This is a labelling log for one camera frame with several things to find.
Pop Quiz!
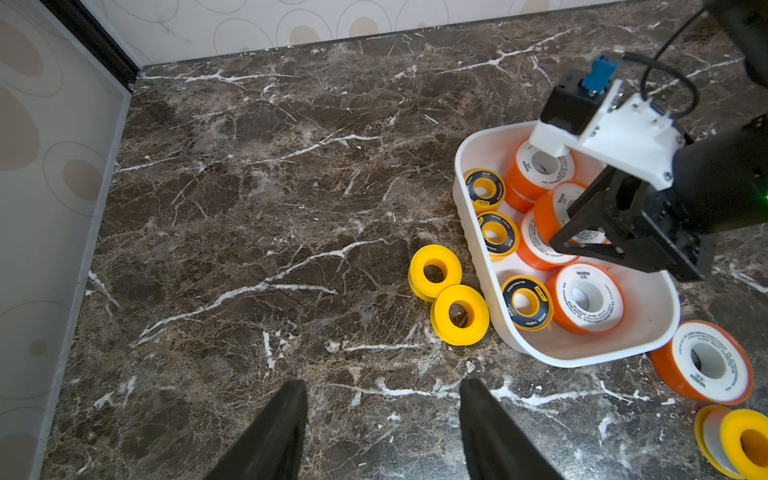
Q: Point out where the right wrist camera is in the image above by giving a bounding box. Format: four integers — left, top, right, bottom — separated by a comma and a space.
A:
529, 49, 684, 190

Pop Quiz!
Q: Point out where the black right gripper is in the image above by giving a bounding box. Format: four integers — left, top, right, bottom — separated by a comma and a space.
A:
549, 115, 767, 282

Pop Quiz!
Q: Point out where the orange white tape roll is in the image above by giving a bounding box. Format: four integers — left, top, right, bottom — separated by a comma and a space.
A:
545, 262, 625, 335
517, 210, 579, 271
504, 139, 576, 213
534, 181, 587, 244
649, 321, 754, 405

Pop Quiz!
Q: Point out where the white plastic storage box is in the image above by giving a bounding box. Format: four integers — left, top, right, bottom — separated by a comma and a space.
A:
452, 119, 682, 369

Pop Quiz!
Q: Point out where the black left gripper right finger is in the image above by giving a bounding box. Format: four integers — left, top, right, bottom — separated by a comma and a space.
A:
459, 378, 562, 480

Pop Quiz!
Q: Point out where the yellow tape roll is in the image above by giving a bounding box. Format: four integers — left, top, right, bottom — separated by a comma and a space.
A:
694, 405, 767, 480
408, 244, 463, 302
430, 285, 490, 346

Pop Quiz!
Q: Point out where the yellow black tape spool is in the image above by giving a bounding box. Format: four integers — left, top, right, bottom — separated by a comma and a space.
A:
477, 211, 521, 262
464, 169, 506, 213
502, 275, 554, 331

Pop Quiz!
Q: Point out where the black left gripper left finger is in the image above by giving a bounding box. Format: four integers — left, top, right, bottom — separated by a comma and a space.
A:
206, 380, 308, 479

